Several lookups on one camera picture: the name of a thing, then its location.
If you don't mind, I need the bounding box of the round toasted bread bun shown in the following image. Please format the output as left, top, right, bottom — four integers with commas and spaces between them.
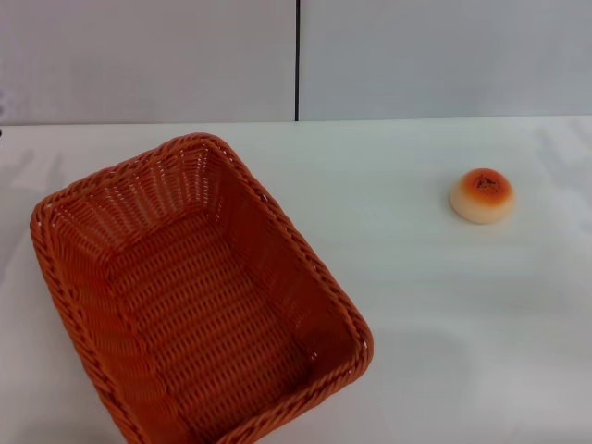
449, 167, 516, 226

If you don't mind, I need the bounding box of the orange woven rectangular basket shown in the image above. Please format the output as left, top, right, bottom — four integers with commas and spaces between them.
30, 132, 375, 444

